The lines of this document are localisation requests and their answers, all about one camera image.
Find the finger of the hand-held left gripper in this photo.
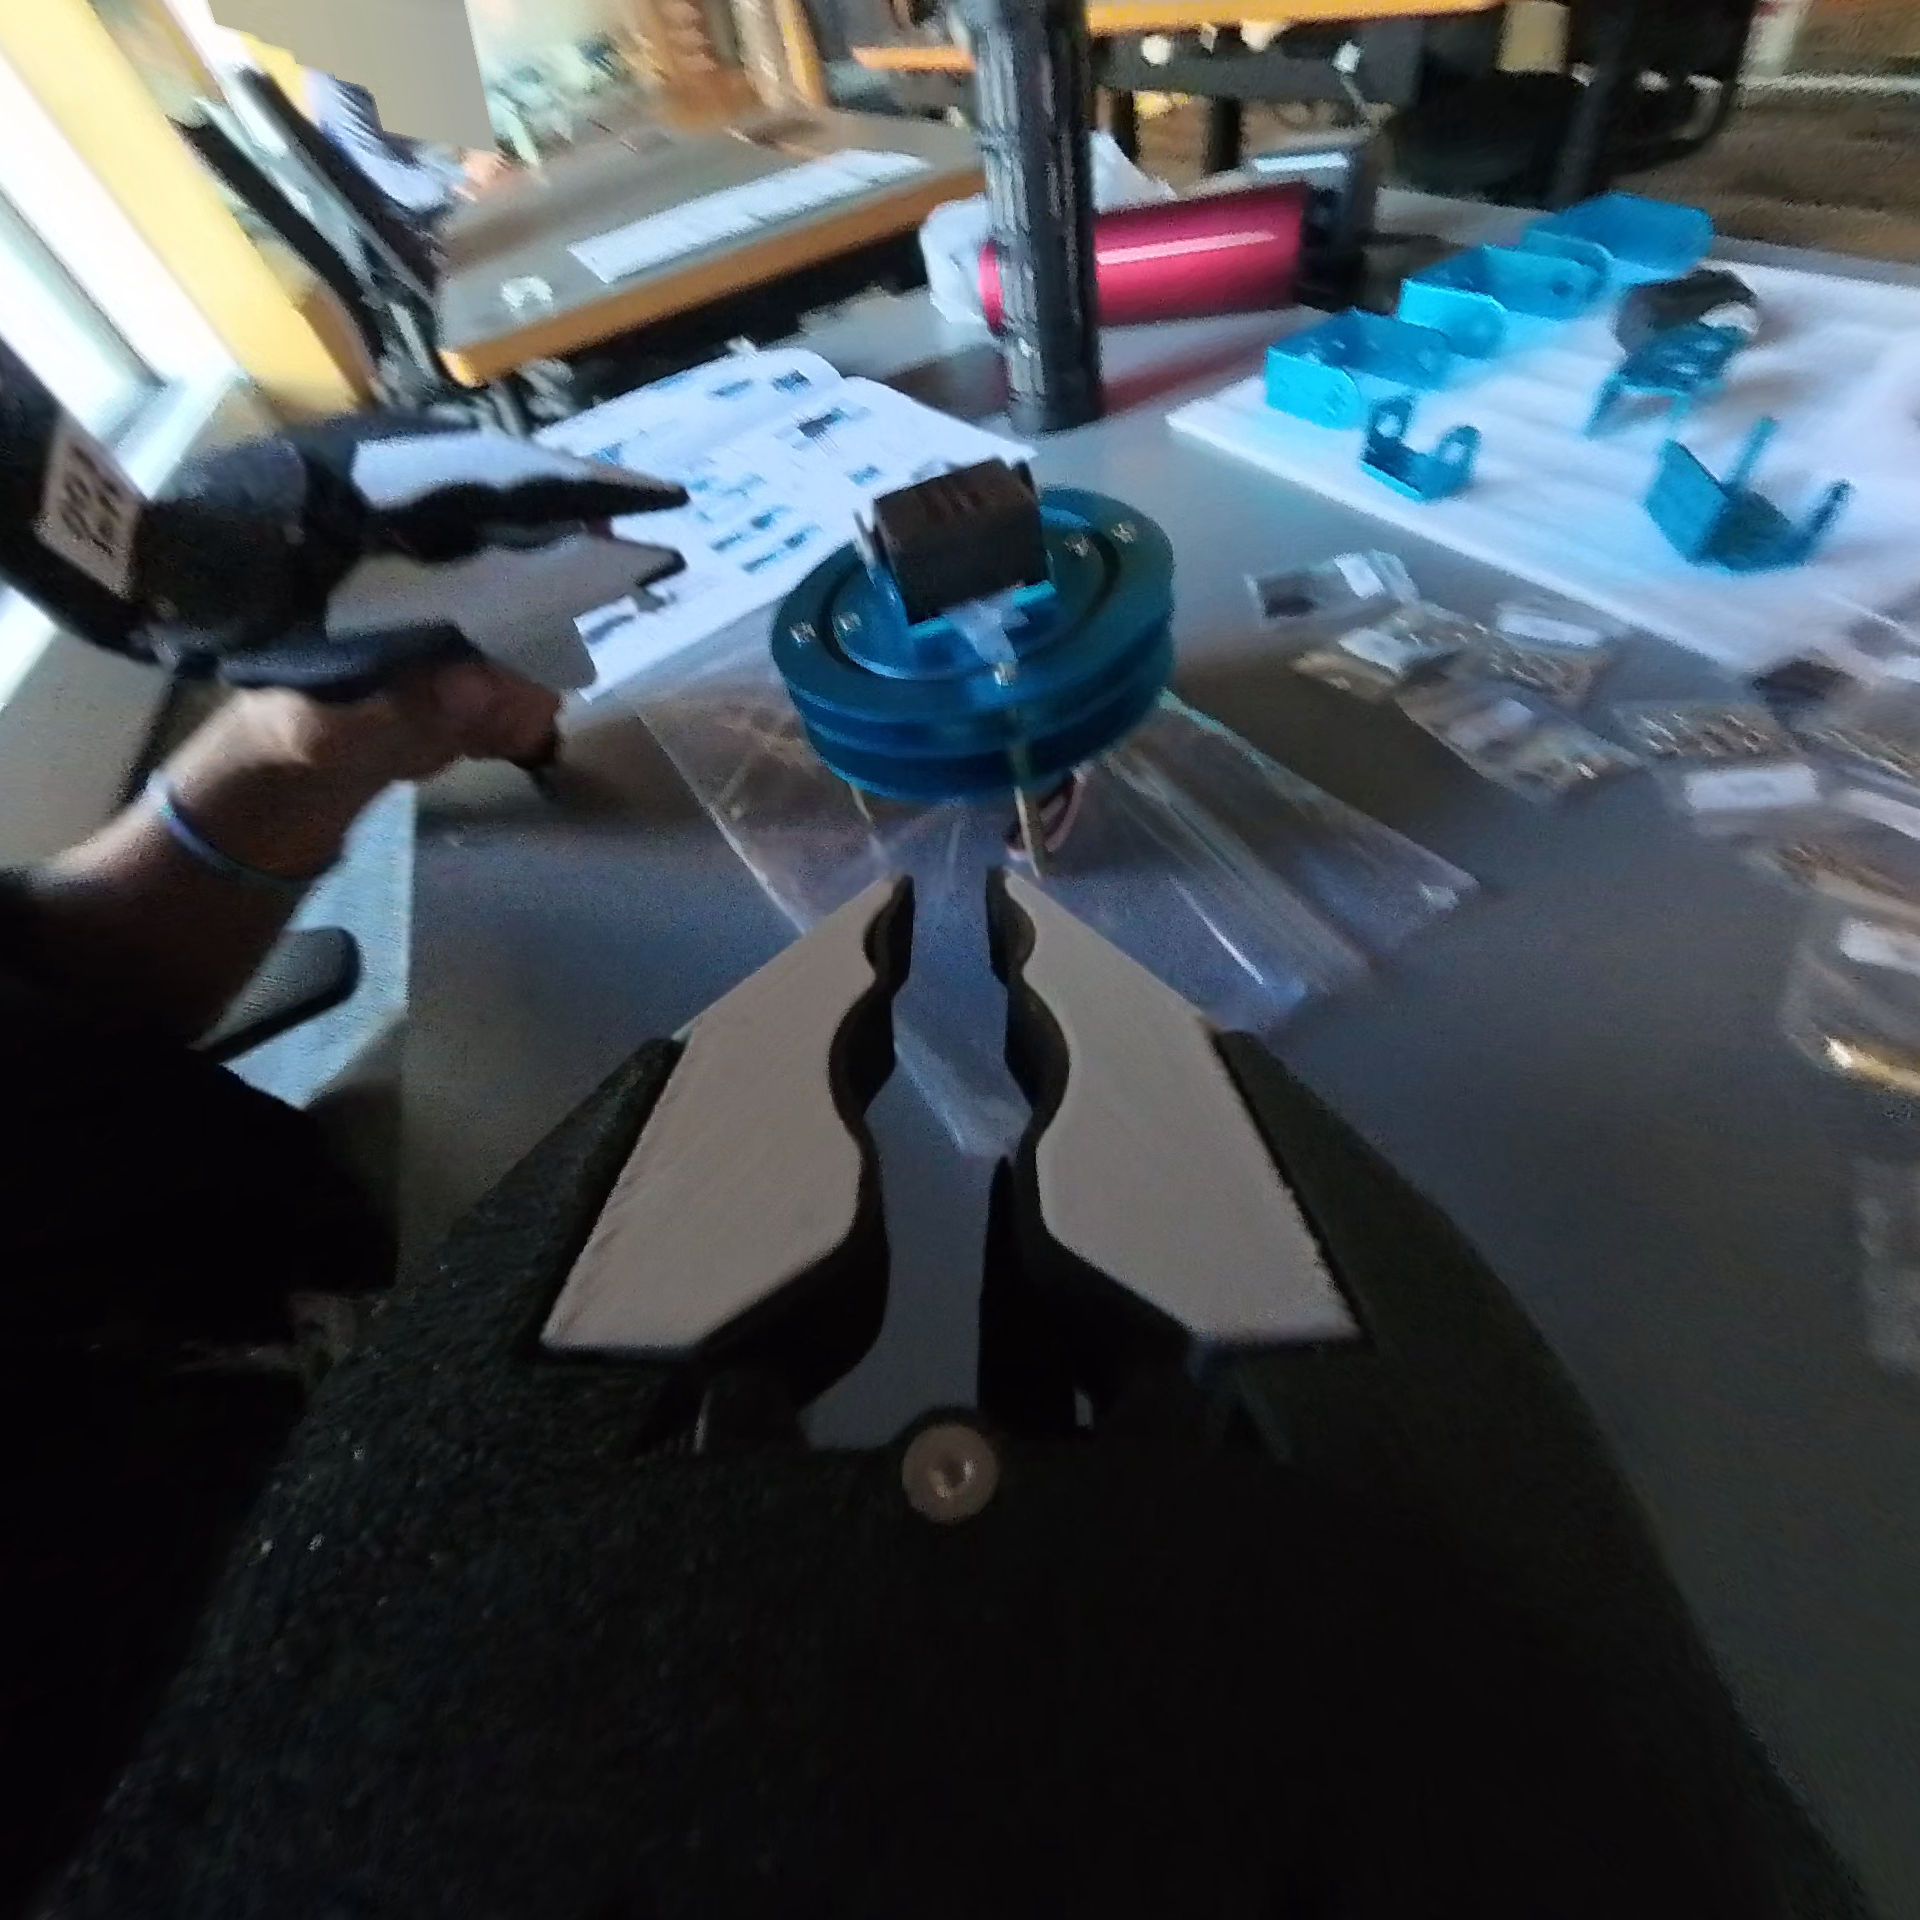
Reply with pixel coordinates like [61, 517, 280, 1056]
[348, 427, 695, 564]
[326, 526, 687, 695]

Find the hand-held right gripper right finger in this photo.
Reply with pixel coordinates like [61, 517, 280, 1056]
[983, 866, 1364, 1427]

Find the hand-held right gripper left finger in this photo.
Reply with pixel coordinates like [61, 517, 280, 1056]
[539, 872, 916, 1448]

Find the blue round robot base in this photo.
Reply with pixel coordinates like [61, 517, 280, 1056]
[768, 483, 1179, 872]

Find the black servo with printed label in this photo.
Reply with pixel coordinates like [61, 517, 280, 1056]
[855, 462, 1045, 616]

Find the person's left forearm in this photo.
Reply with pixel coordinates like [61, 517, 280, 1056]
[0, 773, 302, 1037]

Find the light wooden desk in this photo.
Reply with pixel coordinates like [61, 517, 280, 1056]
[433, 102, 992, 388]

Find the grey desk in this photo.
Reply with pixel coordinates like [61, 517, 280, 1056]
[224, 181, 1920, 1920]

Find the person's left hand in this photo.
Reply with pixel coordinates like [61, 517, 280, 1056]
[175, 655, 566, 884]

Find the black office chair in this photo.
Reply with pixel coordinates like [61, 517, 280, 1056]
[164, 59, 453, 436]

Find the blue wristband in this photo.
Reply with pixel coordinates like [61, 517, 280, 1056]
[142, 773, 309, 903]

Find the clear plastic bag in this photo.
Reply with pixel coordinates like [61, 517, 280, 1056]
[638, 696, 1478, 1157]

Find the printed instruction sheet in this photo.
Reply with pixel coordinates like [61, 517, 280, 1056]
[533, 348, 1040, 706]

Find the white keyboard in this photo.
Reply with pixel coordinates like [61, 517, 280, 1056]
[566, 146, 939, 288]

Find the person's black sleeve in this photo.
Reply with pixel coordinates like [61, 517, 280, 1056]
[0, 871, 400, 1920]

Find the pile of small screw bags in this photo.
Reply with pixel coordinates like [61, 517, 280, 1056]
[1252, 547, 1920, 1080]

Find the black screwdriver bit holder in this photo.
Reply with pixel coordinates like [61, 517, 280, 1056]
[972, 0, 1115, 436]

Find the white foam sheet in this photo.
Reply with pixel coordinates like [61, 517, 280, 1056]
[1167, 223, 1920, 677]

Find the red cylindrical case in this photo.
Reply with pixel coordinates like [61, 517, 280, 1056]
[972, 164, 1374, 330]

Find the black servo motor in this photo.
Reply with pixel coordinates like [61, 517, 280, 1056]
[1612, 268, 1759, 350]

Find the blue folded sheet bracket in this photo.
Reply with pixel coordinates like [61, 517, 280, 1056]
[1360, 391, 1481, 506]

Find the large blue servo bracket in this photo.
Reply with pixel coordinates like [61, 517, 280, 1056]
[1398, 245, 1609, 359]
[1523, 192, 1717, 288]
[1264, 307, 1453, 426]

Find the blue eared U bracket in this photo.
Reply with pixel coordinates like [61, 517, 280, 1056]
[1645, 415, 1851, 572]

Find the teal perforated bracket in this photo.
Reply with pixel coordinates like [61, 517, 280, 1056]
[1585, 319, 1748, 440]

